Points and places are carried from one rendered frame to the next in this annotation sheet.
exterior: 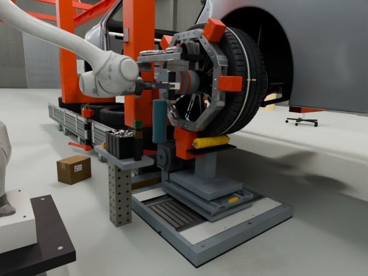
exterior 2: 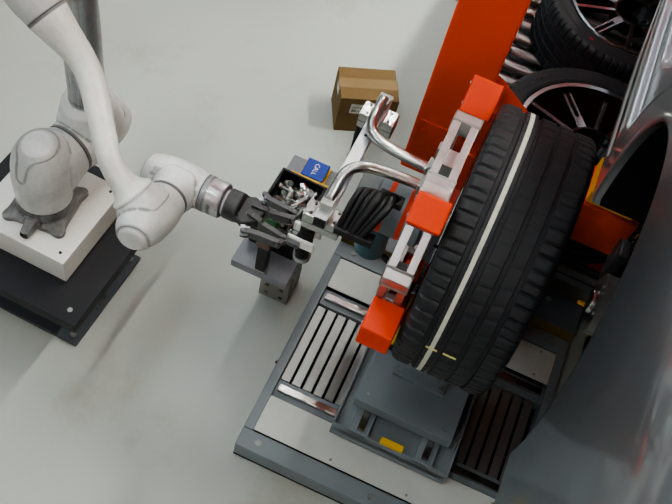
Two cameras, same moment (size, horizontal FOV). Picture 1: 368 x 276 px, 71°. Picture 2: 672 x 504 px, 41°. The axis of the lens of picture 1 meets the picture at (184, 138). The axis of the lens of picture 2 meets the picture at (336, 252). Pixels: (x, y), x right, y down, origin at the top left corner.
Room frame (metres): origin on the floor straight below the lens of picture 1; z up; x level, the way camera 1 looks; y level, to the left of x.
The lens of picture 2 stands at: (0.49, -0.85, 2.55)
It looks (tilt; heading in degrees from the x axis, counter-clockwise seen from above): 56 degrees down; 47
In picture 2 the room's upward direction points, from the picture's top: 17 degrees clockwise
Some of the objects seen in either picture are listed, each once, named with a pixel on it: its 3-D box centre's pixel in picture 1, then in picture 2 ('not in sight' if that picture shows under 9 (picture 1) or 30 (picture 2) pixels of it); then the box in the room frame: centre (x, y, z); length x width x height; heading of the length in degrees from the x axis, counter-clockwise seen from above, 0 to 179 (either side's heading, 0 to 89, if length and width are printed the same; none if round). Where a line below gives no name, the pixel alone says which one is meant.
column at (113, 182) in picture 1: (120, 189); (285, 253); (1.42, 0.37, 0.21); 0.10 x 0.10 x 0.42; 38
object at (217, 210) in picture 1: (205, 191); (416, 382); (1.60, -0.16, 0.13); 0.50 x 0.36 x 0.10; 38
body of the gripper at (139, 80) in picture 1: (141, 85); (244, 209); (1.14, 0.19, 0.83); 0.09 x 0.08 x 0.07; 128
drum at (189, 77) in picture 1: (178, 81); (397, 208); (1.47, 0.04, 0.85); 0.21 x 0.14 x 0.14; 128
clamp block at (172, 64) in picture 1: (177, 65); (323, 219); (1.26, 0.04, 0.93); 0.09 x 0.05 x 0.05; 128
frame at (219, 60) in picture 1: (188, 81); (424, 220); (1.52, -0.01, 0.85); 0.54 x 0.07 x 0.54; 38
